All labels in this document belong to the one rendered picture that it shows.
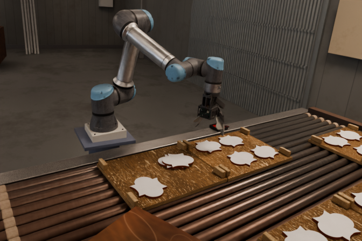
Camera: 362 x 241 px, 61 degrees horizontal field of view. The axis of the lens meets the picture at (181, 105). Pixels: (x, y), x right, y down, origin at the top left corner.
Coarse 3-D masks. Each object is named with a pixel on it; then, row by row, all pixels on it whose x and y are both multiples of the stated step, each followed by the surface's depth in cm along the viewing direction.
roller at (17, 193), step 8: (296, 120) 200; (304, 120) 203; (264, 128) 183; (272, 128) 185; (280, 128) 189; (72, 176) 120; (80, 176) 121; (88, 176) 122; (96, 176) 124; (40, 184) 114; (48, 184) 114; (56, 184) 115; (64, 184) 117; (8, 192) 108; (16, 192) 108; (24, 192) 109; (32, 192) 110; (0, 200) 104
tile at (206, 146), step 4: (196, 144) 151; (200, 144) 150; (204, 144) 150; (208, 144) 150; (212, 144) 151; (216, 144) 151; (196, 148) 146; (200, 148) 145; (204, 148) 146; (208, 148) 146; (212, 148) 146; (216, 148) 147; (204, 152) 144; (208, 152) 144; (212, 152) 145
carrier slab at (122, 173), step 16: (112, 160) 131; (128, 160) 132; (144, 160) 133; (112, 176) 119; (128, 176) 120; (144, 176) 121; (160, 176) 122; (176, 176) 122; (192, 176) 123; (208, 176) 124; (176, 192) 112; (192, 192) 114; (144, 208) 103
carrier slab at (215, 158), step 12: (240, 132) 170; (192, 144) 151; (252, 144) 157; (264, 144) 158; (204, 156) 141; (216, 156) 141; (276, 156) 146; (228, 168) 132; (240, 168) 132; (252, 168) 133; (264, 168) 136; (228, 180) 124
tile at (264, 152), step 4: (256, 148) 150; (260, 148) 150; (264, 148) 151; (268, 148) 151; (272, 148) 151; (256, 152) 146; (260, 152) 146; (264, 152) 147; (268, 152) 147; (272, 152) 147; (276, 152) 148; (256, 156) 144; (260, 156) 143; (264, 156) 143; (268, 156) 143; (272, 156) 144
